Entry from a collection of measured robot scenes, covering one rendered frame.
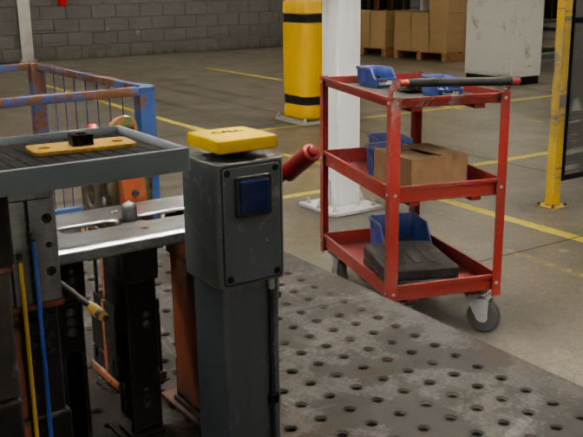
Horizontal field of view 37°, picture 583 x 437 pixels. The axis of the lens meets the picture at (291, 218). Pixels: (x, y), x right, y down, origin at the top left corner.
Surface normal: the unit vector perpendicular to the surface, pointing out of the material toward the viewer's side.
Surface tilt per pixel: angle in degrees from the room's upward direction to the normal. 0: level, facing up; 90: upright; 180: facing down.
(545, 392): 0
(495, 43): 90
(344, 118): 90
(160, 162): 90
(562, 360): 0
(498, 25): 90
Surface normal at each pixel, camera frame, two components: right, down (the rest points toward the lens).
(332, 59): -0.84, 0.15
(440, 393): -0.01, -0.96
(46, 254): 0.56, 0.21
